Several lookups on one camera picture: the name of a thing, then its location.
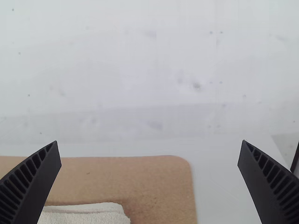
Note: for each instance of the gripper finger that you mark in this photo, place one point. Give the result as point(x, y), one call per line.
point(23, 191)
point(273, 186)

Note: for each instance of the pale towel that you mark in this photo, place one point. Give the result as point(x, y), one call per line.
point(88, 213)

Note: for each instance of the cork mat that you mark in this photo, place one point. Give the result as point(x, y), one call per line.
point(140, 182)

